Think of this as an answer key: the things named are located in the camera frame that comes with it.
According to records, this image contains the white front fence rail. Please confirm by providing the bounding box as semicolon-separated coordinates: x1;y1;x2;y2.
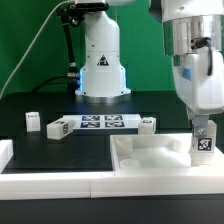
0;167;224;200

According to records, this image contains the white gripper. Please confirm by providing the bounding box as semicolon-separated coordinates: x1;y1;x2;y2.
173;51;224;138

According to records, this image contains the white tag base sheet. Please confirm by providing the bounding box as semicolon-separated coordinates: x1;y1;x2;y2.
63;114;141;130

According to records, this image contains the white left fence block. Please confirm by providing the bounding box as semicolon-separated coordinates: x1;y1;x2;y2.
0;140;13;174

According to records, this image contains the grey cable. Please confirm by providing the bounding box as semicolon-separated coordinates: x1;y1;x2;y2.
0;0;76;99

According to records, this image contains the black cable on table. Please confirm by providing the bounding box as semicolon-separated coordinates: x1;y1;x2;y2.
31;74;81;93

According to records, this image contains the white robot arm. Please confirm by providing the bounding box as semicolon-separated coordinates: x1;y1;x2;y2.
74;0;224;137

